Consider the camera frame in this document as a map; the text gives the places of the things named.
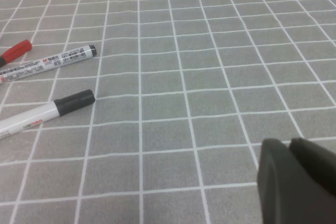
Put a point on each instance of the red capped black double-ended marker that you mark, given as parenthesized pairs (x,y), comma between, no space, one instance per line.
(18,49)

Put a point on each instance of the grey white checked tablecloth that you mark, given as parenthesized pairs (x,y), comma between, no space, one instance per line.
(183,64)

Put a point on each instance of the white marker black cap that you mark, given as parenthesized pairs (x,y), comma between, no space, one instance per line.
(39,115)

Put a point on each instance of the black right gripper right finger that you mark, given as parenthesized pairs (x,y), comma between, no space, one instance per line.
(317,163)

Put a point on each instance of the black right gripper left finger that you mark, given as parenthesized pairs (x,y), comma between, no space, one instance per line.
(283,195)

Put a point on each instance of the thin white marker printed barcode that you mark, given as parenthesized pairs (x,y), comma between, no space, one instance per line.
(52,62)

